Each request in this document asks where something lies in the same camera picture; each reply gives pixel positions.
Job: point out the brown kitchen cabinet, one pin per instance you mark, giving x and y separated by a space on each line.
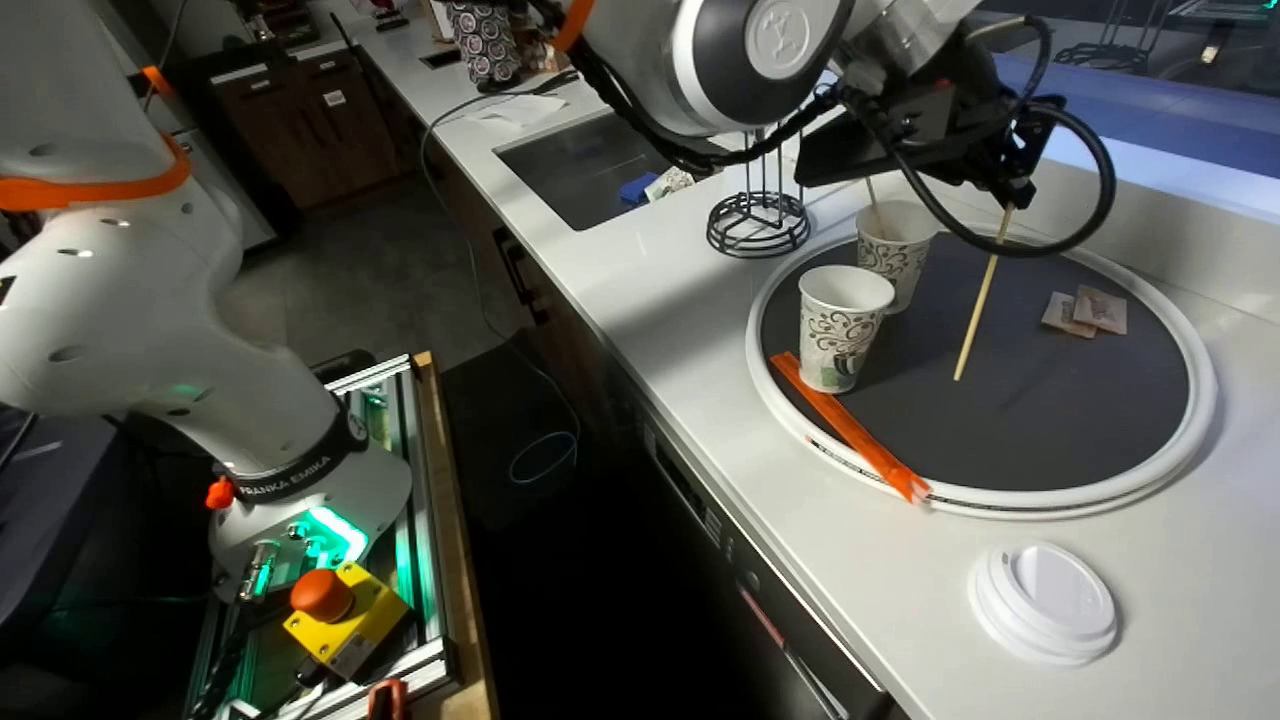
306 125

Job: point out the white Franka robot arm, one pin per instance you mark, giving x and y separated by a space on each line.
123 282

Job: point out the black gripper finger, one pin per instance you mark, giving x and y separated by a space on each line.
1035 153
1002 182

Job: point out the patterned cup stack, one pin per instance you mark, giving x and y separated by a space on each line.
487 42

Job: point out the white plastic cup lid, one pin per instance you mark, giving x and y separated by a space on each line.
1048 598

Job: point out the yellow emergency stop button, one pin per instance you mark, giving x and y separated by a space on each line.
341 614

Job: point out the small brown packet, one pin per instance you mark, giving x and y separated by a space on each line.
1066 318
1106 311

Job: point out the wooden chopstick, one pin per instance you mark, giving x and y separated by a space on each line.
874 198
980 307

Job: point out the stainless steel sink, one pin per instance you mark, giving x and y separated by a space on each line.
575 167

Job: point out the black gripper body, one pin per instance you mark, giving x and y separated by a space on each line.
933 123

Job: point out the blue sponge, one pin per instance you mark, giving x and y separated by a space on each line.
637 185

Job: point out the orange plastic tool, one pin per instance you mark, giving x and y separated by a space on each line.
844 425

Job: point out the dark dishwasher front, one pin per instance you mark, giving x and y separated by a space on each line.
747 585

